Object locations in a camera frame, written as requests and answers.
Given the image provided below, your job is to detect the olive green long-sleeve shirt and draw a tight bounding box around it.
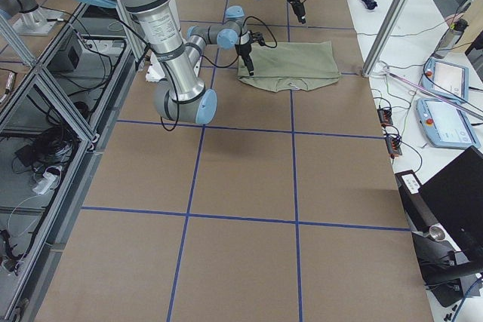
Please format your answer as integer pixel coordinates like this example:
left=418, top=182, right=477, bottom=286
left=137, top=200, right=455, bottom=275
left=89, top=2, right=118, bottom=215
left=238, top=41, right=340, bottom=93

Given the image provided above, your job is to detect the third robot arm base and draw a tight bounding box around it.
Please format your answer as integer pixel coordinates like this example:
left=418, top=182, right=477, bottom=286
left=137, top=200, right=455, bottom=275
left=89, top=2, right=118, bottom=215
left=1, top=0, right=64, bottom=36

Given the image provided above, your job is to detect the long metal grabber stick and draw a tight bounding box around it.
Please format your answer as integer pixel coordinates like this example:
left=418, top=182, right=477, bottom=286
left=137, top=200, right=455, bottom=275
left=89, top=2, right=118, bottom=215
left=375, top=60, right=483, bottom=119

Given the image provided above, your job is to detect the small red circuit board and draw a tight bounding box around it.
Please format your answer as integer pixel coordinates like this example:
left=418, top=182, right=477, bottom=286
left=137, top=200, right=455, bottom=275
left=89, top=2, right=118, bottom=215
left=377, top=108, right=393, bottom=127

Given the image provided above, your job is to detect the far blue teach pendant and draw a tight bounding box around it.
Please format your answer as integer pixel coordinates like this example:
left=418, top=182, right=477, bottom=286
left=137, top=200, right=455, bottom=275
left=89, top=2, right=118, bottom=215
left=421, top=57, right=469, bottom=102

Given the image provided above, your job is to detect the blue teach pendant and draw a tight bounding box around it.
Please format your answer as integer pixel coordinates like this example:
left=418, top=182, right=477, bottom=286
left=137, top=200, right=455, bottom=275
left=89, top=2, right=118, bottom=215
left=421, top=57, right=469, bottom=102
left=416, top=98, right=481, bottom=149

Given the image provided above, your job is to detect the near blue teach pendant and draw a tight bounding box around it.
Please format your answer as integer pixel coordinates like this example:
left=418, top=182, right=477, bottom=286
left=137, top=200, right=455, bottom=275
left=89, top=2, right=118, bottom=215
left=416, top=98, right=481, bottom=149

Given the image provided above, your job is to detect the black box with white label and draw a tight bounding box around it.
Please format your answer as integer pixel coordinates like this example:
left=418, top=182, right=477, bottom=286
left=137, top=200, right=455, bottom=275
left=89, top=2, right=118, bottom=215
left=395, top=170, right=438, bottom=232

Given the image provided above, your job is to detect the black laptop monitor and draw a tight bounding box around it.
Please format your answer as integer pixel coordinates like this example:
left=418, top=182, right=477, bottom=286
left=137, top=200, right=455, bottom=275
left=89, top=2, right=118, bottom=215
left=419, top=146, right=482, bottom=260

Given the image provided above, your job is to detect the silver metal cup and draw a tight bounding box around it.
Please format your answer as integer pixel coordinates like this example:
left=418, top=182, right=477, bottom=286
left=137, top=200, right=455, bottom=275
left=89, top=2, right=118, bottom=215
left=429, top=225, right=446, bottom=242

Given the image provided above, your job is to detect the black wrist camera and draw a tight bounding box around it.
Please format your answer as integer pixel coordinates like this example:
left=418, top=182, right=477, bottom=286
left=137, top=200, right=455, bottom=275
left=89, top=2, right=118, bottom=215
left=250, top=32, right=266, bottom=46

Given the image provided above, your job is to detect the aluminium frame upright post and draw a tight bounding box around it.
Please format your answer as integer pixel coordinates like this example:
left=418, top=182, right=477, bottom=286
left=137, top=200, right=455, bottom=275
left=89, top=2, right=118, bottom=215
left=362, top=0, right=408, bottom=77

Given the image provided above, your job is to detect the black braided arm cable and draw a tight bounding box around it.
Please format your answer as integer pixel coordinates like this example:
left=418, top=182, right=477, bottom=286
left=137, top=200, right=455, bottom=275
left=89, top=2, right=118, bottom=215
left=160, top=15, right=282, bottom=133

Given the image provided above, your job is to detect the aluminium frame side rack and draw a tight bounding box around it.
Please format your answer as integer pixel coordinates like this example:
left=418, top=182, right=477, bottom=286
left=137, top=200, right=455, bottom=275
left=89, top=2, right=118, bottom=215
left=1, top=5, right=137, bottom=321

